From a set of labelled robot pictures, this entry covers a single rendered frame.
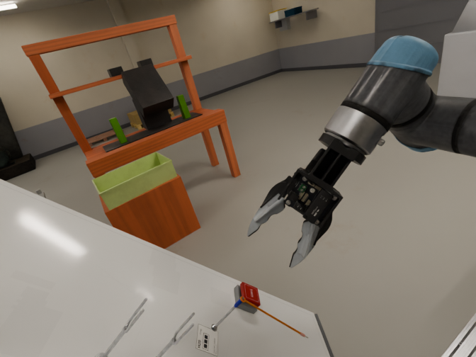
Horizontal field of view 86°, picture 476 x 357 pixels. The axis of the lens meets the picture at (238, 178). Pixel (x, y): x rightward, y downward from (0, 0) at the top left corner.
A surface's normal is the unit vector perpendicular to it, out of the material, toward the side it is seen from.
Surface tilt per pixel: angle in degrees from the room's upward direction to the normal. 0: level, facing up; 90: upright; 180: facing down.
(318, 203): 63
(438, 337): 0
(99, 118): 90
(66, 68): 90
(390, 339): 0
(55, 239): 49
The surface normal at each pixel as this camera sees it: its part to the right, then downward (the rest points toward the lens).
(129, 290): 0.58, -0.75
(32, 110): 0.51, 0.30
